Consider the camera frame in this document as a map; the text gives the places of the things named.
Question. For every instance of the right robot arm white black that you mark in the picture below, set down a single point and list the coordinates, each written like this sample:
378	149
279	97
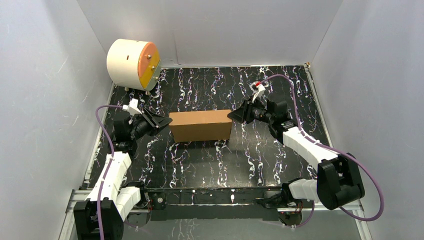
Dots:
338	181

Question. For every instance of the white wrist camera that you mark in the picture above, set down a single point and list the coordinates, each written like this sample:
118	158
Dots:
132	106
258	89

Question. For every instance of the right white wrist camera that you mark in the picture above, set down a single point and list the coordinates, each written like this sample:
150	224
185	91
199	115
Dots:
258	89

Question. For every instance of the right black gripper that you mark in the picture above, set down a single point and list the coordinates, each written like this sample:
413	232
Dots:
243	113

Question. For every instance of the white cylindrical drum orange face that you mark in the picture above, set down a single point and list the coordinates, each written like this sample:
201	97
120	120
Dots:
134	64

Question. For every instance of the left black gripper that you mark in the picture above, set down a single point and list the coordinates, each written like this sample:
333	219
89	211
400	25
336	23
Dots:
151	122

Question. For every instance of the aluminium frame rail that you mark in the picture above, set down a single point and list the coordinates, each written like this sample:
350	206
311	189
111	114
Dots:
191	203

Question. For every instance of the brown cardboard box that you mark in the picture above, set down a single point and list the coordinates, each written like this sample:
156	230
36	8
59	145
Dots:
195	126

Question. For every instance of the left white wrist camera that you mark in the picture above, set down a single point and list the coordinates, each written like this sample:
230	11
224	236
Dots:
132	106

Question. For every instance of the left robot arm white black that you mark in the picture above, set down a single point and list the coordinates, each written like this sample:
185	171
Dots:
101	216

